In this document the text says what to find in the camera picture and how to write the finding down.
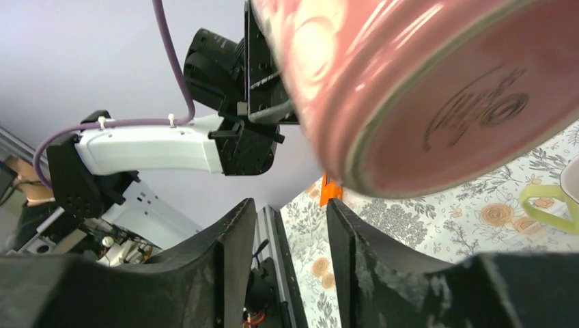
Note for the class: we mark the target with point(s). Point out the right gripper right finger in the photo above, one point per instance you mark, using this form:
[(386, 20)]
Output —
[(381, 282)]

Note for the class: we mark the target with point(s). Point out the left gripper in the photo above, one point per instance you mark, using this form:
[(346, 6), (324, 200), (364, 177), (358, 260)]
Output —
[(266, 100)]

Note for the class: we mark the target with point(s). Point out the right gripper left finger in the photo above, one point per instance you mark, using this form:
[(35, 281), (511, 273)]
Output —
[(200, 282)]

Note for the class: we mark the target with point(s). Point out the pink ghost mug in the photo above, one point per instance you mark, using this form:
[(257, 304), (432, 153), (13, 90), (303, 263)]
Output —
[(407, 98)]

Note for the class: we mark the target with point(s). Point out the light green mug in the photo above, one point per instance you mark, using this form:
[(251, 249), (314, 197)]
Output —
[(566, 191)]

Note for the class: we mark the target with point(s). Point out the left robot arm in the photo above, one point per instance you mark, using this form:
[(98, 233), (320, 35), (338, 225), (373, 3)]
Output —
[(236, 106)]

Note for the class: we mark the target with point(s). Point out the orange small package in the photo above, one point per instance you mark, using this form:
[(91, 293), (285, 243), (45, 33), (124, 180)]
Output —
[(329, 189)]

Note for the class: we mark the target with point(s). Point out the floral tablecloth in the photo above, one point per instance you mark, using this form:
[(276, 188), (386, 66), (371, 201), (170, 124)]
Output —
[(482, 215)]

